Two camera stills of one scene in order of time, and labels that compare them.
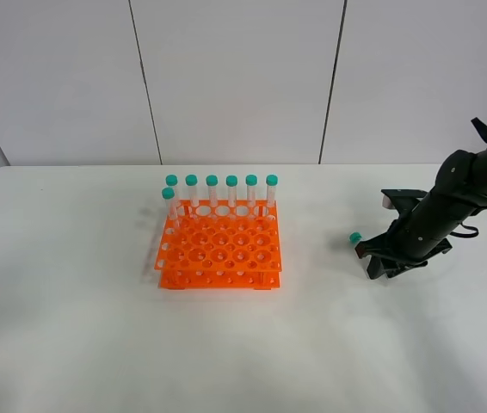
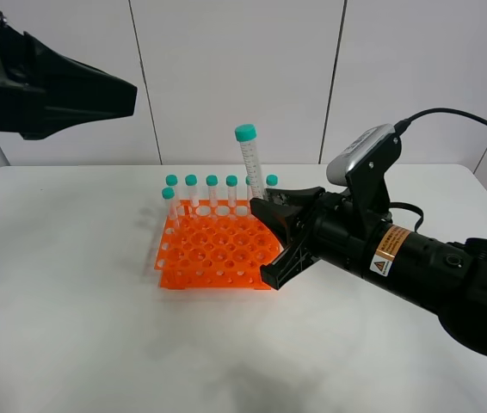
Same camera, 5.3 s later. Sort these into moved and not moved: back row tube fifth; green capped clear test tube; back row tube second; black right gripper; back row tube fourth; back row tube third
Moved: green capped clear test tube; black right gripper
Not moved: back row tube second; back row tube fourth; back row tube fifth; back row tube third
